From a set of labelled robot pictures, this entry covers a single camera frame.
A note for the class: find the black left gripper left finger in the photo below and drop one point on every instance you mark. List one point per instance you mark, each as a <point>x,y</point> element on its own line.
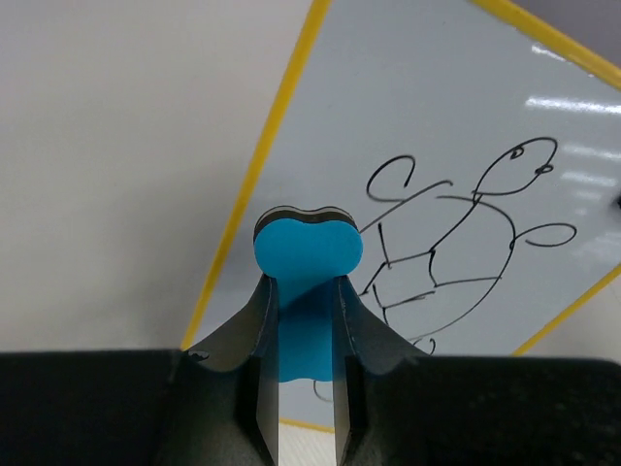
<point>213,404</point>

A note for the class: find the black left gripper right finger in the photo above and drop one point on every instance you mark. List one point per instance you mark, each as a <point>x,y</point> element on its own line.
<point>396,405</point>

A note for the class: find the blue whiteboard eraser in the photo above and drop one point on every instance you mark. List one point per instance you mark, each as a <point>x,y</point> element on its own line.
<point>304,251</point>

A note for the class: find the yellow framed whiteboard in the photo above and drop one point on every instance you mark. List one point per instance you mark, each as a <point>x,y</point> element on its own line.
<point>477,149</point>

